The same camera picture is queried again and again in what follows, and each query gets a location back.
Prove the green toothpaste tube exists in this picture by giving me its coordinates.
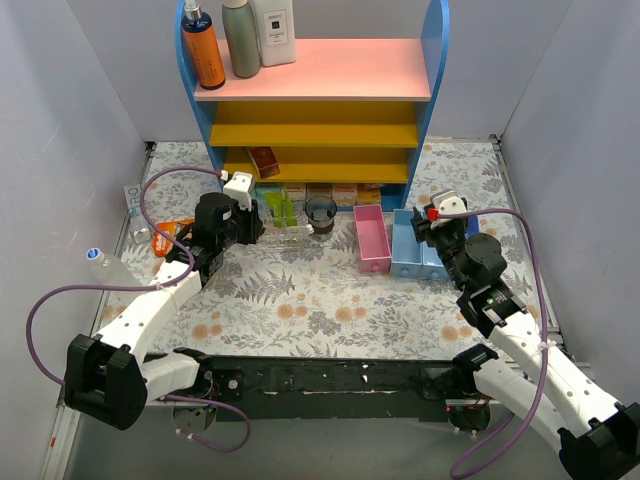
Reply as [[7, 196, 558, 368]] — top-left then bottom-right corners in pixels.
[[264, 192, 285, 228], [283, 192, 297, 227]]

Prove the clear textured glass tray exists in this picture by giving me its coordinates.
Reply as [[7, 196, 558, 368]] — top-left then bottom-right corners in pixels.
[[228, 215, 357, 263]]

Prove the dark blue cup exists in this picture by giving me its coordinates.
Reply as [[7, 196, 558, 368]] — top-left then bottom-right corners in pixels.
[[304, 195, 338, 241]]

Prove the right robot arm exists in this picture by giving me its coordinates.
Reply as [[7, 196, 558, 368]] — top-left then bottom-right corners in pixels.
[[411, 198, 639, 479]]

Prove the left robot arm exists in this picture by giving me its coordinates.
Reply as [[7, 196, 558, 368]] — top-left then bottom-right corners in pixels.
[[64, 192, 264, 430]]

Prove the purple blue drawer box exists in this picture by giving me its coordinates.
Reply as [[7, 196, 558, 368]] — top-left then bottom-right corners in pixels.
[[465, 216, 480, 238]]

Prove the light blue drawer box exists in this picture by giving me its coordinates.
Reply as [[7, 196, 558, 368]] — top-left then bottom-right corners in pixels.
[[390, 209, 423, 279]]

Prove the orange razor package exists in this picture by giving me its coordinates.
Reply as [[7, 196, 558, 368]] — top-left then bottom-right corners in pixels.
[[151, 217, 197, 258]]

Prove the red small box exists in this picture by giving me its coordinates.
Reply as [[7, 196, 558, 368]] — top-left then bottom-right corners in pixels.
[[246, 146, 280, 179]]

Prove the pink drawer box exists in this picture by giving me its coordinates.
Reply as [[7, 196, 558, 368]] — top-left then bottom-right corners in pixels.
[[353, 205, 391, 273]]

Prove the yellow soap box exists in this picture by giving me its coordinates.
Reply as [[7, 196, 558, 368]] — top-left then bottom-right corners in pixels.
[[356, 183, 383, 205]]

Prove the orange red soap box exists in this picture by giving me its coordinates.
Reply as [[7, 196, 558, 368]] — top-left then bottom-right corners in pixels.
[[331, 183, 358, 207]]

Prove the blue wooden shelf unit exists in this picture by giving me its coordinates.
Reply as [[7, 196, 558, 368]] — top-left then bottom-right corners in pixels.
[[174, 1, 450, 211]]

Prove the clear water bottle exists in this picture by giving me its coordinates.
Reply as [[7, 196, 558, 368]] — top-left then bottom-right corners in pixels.
[[86, 247, 141, 287]]

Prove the grey green bottle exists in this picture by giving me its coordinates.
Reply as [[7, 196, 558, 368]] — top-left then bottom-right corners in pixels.
[[222, 0, 261, 78]]

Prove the orange spray bottle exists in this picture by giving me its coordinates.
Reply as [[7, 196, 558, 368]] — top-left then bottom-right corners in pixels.
[[181, 0, 226, 90]]

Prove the white labelled bottle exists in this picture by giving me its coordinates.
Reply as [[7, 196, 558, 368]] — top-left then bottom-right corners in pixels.
[[251, 0, 297, 67]]

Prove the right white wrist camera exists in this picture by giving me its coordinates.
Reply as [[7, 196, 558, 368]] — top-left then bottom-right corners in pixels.
[[427, 189, 467, 229]]

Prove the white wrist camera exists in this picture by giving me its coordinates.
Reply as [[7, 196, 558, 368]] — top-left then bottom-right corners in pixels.
[[427, 189, 467, 229], [220, 170, 255, 211]]

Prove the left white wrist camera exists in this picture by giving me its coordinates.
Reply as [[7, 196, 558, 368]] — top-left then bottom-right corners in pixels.
[[220, 170, 255, 211]]

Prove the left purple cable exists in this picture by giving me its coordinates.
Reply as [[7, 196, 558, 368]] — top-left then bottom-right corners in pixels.
[[25, 166, 251, 454]]

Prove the purple cable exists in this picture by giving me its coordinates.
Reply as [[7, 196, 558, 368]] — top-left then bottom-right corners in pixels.
[[434, 208, 550, 480], [25, 166, 251, 454]]

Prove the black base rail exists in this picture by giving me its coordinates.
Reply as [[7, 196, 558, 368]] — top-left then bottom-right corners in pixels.
[[154, 352, 501, 421]]

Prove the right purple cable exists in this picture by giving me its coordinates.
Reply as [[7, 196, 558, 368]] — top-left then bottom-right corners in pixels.
[[434, 208, 550, 480]]

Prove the aluminium frame rail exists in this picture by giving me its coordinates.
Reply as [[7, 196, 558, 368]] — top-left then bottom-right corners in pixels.
[[39, 403, 82, 480]]

